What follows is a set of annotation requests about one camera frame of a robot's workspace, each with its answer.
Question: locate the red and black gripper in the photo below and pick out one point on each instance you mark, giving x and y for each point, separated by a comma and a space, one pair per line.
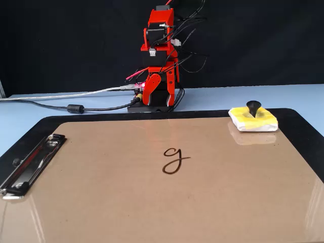
163, 81

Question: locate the yellow white sponge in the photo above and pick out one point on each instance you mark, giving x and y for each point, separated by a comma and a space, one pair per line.
255, 121

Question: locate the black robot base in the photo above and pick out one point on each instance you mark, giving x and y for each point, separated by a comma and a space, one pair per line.
152, 108

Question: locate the controller board with LED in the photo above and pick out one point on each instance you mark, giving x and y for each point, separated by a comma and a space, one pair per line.
138, 87

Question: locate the black marker scribble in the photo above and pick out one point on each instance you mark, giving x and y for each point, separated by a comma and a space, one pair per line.
180, 156

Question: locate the black backdrop cloth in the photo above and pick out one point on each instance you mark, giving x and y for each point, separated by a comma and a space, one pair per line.
63, 38

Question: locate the black clipboard with brown board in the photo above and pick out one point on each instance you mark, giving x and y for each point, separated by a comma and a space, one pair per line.
126, 202

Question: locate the chrome clipboard clip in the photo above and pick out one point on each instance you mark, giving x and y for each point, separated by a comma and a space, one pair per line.
33, 164

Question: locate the grey metal post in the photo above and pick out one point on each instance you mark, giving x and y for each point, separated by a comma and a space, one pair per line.
2, 88

